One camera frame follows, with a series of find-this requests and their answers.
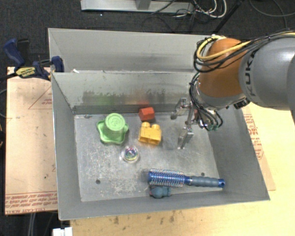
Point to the blue round hairbrush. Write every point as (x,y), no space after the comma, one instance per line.
(167,178)

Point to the brown cardboard board red print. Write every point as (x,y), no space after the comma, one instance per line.
(29,136)

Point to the red-brown small block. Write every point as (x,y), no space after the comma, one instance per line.
(146,114)

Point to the blue-grey toy animal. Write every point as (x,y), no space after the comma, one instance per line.
(159,192)

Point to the black cylinder on white bracket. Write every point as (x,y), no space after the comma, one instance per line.
(241,103)

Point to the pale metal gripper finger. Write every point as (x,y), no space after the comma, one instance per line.
(179,108)
(185,138)

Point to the grey metal bin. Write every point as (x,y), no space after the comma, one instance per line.
(108,176)

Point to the yellow toy brick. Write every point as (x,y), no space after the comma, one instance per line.
(149,134)

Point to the green flower-rimmed cup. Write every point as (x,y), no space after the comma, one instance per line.
(114,125)

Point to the clear glass ball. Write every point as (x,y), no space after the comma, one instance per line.
(129,154)

